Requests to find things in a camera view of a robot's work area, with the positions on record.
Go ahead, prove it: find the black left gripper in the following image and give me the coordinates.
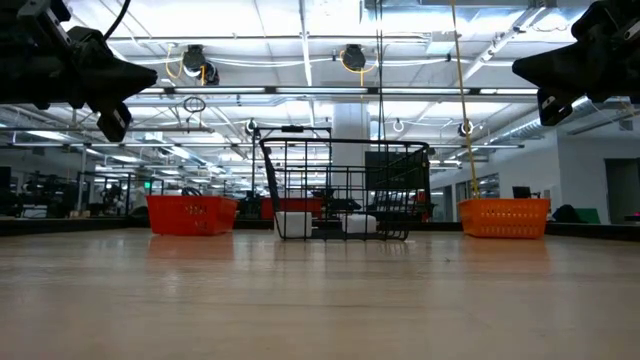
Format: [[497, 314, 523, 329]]
[[0, 0, 159, 143]]

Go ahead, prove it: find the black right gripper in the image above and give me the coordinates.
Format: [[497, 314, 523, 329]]
[[512, 0, 640, 127]]

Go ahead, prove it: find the white labelled box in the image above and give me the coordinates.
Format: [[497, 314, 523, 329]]
[[343, 213, 378, 235]]

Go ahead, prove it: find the background robot workstation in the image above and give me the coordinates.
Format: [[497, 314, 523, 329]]
[[0, 167, 166, 219]]

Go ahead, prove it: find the black chair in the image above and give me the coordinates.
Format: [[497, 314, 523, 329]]
[[552, 203, 577, 224]]

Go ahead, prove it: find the red plastic basket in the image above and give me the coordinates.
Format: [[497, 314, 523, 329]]
[[145, 194, 239, 237]]

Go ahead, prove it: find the green chair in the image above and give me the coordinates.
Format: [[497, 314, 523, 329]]
[[574, 207, 602, 225]]

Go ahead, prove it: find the orange plastic basket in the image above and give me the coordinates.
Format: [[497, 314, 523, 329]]
[[457, 198, 551, 239]]

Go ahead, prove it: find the long ceiling light bar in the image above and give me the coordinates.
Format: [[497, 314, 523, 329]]
[[124, 85, 541, 97]]

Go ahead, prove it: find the red background crate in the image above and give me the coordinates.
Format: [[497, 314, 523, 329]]
[[259, 197, 324, 221]]

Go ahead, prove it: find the white concrete column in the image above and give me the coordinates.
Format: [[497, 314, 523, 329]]
[[332, 102, 371, 201]]

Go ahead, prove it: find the black ceiling cable reel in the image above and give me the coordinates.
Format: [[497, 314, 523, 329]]
[[341, 43, 368, 73], [181, 43, 221, 86]]

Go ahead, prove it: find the yellow hanging cable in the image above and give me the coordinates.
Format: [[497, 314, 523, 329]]
[[449, 0, 481, 200]]

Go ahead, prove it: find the black table edge rail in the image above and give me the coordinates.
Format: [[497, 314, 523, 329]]
[[0, 217, 640, 242]]

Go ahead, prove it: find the black hanging cable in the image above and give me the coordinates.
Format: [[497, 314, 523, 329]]
[[374, 0, 386, 146]]

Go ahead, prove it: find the black wire basket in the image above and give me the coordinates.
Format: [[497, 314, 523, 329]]
[[258, 138, 431, 242]]

